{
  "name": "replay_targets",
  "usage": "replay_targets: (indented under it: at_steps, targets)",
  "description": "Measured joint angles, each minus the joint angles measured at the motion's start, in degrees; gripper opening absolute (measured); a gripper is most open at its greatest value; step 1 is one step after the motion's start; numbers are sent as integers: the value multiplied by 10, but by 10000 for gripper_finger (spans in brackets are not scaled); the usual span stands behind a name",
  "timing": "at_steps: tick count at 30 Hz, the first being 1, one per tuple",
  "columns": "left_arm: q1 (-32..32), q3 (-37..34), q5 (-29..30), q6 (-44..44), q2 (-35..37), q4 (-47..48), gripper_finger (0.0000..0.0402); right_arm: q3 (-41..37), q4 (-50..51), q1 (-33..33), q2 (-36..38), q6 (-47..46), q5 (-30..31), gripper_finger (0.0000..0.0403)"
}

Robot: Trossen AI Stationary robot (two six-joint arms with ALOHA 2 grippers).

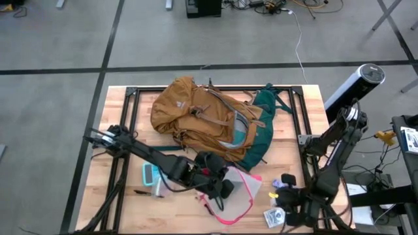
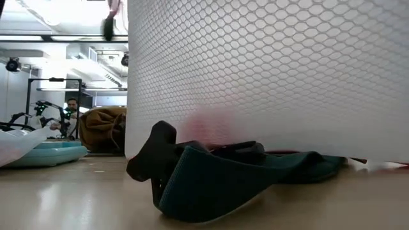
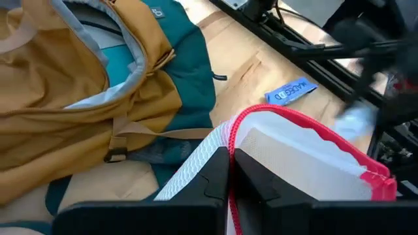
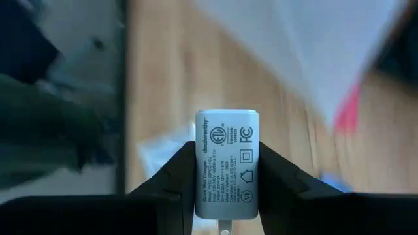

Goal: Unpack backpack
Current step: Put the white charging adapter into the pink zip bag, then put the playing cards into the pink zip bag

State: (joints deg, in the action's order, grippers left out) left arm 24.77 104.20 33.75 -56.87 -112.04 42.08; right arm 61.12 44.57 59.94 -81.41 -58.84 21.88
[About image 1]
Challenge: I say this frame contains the clear bag with round item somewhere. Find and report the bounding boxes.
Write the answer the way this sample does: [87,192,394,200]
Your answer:
[263,206,287,229]

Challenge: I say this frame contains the black metal table frame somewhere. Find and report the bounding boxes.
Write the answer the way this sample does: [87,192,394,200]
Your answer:
[73,85,356,235]

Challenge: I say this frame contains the teal calculator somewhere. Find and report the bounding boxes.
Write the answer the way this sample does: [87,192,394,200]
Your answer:
[141,161,162,188]

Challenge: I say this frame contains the tan and green backpack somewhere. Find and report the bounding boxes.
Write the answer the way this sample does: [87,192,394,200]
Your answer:
[149,75,295,173]

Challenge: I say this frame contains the clear plastic case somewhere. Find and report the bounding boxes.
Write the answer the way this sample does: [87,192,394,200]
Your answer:
[153,176,167,198]

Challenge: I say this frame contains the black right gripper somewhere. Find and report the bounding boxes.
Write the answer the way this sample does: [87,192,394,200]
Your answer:
[276,172,315,228]

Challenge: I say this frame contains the grey folding table leg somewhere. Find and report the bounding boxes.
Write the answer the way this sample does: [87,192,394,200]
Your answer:
[400,77,418,94]
[364,0,404,40]

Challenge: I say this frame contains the black side cart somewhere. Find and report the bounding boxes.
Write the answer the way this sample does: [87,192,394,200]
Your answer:
[349,114,418,235]

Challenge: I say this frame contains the white paper sheet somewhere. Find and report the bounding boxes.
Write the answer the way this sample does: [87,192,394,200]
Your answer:
[345,182,373,226]

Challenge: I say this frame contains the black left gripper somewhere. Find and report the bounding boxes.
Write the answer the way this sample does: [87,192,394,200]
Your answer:
[192,150,236,200]

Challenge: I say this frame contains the white mesh pouch pink trim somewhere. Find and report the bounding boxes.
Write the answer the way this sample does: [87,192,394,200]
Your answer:
[197,165,264,227]

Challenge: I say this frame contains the white and blue box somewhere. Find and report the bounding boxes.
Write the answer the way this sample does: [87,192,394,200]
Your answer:
[400,126,418,155]

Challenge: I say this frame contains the tangled floor cables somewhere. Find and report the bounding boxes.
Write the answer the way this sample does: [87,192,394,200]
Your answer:
[223,0,346,16]

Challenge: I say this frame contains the white floor cable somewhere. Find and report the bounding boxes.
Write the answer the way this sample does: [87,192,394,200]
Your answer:
[287,8,310,85]

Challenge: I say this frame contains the black computer case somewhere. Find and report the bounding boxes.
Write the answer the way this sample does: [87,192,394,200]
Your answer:
[185,0,223,19]

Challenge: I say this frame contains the small purple item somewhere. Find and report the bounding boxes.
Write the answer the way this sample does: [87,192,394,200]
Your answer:
[271,178,290,190]

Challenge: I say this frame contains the yellow clamp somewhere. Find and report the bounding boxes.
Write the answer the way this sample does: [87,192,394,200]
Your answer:
[374,130,397,147]

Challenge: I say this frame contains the grey floor box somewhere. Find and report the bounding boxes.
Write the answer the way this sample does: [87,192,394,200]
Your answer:
[341,169,394,196]

